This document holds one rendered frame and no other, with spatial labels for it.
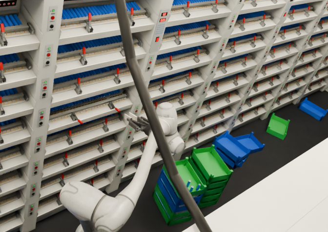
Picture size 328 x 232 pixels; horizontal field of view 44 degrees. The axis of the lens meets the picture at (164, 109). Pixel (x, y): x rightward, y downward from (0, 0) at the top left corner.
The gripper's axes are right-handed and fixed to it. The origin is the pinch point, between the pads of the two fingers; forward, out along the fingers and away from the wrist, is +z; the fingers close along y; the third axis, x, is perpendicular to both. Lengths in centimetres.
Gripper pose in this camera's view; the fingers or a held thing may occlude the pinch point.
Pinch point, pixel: (130, 117)
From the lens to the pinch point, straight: 241.8
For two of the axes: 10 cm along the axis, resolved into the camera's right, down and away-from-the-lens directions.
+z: -6.9, -3.8, 6.2
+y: 7.2, -2.5, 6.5
